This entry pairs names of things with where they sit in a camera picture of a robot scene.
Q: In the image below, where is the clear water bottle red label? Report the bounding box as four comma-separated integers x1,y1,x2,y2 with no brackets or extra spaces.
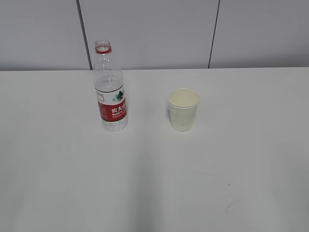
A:
93,40,128,131

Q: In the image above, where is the white paper cup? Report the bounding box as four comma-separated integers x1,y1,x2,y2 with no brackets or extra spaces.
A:
168,88,201,131

